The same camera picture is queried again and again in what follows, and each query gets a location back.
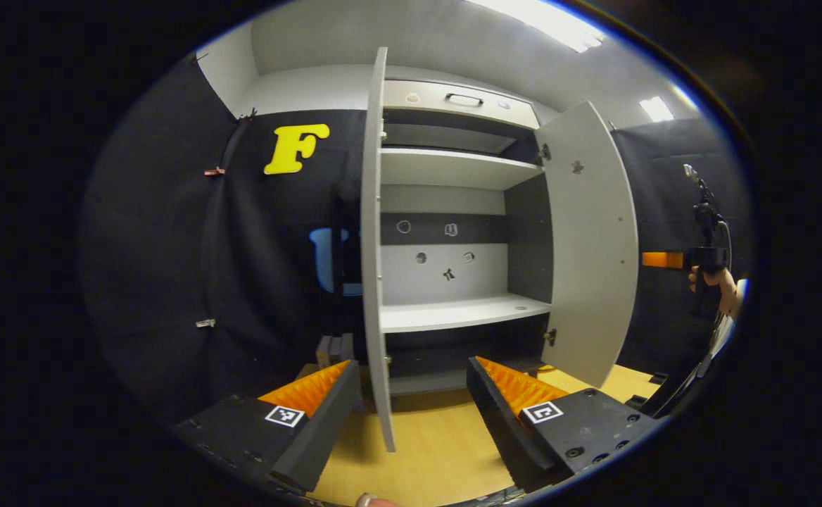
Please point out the grey block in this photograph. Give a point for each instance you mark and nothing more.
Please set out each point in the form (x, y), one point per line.
(333, 350)

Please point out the white cabinet shelf board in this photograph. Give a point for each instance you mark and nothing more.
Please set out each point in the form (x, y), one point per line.
(446, 169)

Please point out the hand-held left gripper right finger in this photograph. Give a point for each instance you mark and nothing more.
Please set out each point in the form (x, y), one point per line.
(499, 429)

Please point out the reddish cloth clip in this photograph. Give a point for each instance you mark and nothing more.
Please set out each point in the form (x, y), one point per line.
(214, 171)

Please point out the small ceiling light panel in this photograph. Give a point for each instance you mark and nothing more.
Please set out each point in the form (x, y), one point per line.
(656, 109)

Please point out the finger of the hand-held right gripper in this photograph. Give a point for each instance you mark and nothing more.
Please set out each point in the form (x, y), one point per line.
(661, 260)

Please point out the white cabinet door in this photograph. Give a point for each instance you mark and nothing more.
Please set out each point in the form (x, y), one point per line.
(590, 246)
(376, 282)

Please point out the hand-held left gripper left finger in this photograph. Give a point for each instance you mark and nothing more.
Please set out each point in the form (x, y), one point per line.
(326, 433)

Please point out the long ceiling light panel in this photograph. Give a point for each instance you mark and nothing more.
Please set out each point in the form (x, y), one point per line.
(545, 24)

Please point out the white and grey cabinet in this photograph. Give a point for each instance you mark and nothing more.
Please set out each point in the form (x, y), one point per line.
(453, 313)

